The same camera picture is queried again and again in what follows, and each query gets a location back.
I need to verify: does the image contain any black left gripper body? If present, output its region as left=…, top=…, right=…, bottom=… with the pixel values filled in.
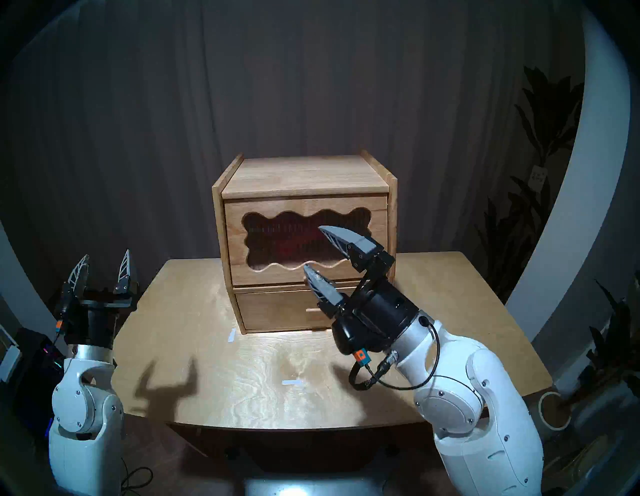
left=64, top=295, right=139, bottom=349

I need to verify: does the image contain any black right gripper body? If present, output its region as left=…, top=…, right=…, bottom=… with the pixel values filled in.
left=331, top=272, right=420, bottom=357

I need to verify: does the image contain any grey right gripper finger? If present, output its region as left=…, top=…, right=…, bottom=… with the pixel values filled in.
left=318, top=226, right=396, bottom=274
left=303, top=265, right=346, bottom=317

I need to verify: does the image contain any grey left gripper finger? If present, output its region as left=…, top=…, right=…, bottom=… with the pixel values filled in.
left=62, top=254, right=91, bottom=300
left=113, top=249, right=139, bottom=296

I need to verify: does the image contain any red patterned towel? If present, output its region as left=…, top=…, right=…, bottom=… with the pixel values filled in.
left=247, top=215, right=351, bottom=268

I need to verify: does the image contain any wooden flap door wavy window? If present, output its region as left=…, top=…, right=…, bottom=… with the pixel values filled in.
left=224, top=196, right=390, bottom=287

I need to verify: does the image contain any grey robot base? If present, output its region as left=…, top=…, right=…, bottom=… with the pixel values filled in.
left=225, top=445, right=401, bottom=496

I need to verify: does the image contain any wooden drawer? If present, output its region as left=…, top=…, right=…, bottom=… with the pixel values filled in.
left=235, top=285, right=363, bottom=335

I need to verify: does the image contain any black computer case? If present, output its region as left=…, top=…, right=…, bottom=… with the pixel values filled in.
left=15, top=327, right=66, bottom=436

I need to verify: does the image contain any white box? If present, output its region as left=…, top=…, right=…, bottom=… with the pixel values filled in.
left=0, top=345, right=22, bottom=384

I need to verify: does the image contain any wooden cabinet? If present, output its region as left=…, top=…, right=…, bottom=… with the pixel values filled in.
left=211, top=150, right=399, bottom=335

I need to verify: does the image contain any grey curtain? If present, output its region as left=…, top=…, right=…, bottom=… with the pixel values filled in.
left=10, top=0, right=586, bottom=301

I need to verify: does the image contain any white plant pot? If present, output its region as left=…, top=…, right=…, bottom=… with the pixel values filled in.
left=537, top=391, right=572, bottom=432

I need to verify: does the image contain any tall dark leafy plant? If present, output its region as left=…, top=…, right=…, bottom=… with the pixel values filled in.
left=472, top=65, right=586, bottom=303

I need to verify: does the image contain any potted dark leafy plant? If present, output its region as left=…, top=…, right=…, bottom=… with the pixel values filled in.
left=560, top=270, right=640, bottom=411

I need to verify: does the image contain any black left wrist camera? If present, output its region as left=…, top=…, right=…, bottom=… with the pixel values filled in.
left=54, top=282, right=72, bottom=334

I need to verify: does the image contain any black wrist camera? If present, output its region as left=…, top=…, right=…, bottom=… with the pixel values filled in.
left=331, top=315, right=381, bottom=364
left=54, top=282, right=72, bottom=334

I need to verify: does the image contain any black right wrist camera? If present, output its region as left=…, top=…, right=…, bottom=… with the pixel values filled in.
left=331, top=315, right=381, bottom=364

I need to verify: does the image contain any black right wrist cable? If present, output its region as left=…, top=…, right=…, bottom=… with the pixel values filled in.
left=348, top=317, right=442, bottom=392

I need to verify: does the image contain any black floor cable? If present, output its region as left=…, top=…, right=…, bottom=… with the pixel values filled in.
left=120, top=465, right=154, bottom=496

